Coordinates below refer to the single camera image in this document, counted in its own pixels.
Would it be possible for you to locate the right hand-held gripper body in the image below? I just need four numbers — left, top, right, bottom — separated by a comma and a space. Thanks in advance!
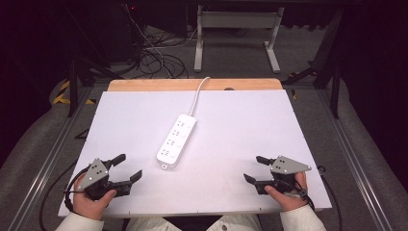
255, 155, 313, 195

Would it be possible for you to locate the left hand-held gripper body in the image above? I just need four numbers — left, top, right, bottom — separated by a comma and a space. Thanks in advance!
76, 157, 133, 202

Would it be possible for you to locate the person's left hand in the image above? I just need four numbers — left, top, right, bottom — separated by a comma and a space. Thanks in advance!
72, 172, 117, 221

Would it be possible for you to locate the person's right hand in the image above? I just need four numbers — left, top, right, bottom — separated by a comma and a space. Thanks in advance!
264, 171, 309, 213

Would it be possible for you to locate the person's light clothing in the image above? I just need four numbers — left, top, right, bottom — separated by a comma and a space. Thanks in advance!
125, 214, 264, 231

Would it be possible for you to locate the white power strip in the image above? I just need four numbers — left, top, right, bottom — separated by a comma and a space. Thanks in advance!
156, 114, 198, 170

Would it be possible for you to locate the yellow black hazard tape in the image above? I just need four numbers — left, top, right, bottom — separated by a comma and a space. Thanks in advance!
52, 80, 97, 106

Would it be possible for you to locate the black metal stand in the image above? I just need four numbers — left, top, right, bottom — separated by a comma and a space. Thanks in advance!
64, 57, 127, 118
281, 9, 344, 120

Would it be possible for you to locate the aluminium floor rail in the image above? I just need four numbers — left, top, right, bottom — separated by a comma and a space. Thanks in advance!
5, 86, 94, 231
315, 89, 395, 231

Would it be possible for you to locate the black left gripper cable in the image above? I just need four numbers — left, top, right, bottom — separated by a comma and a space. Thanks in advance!
38, 160, 91, 231

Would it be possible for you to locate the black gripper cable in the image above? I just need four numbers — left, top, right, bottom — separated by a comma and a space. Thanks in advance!
38, 160, 91, 231
301, 165, 344, 231

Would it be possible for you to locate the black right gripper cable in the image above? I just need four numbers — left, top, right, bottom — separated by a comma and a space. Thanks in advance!
301, 165, 344, 231

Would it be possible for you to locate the white power strip cable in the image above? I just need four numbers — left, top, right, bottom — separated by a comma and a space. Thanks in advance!
189, 76, 212, 117

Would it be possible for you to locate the tangle of floor cables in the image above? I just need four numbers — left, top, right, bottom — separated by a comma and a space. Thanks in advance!
122, 3, 200, 80

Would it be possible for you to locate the white metal desk frame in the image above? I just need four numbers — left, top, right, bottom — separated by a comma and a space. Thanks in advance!
193, 4, 286, 74

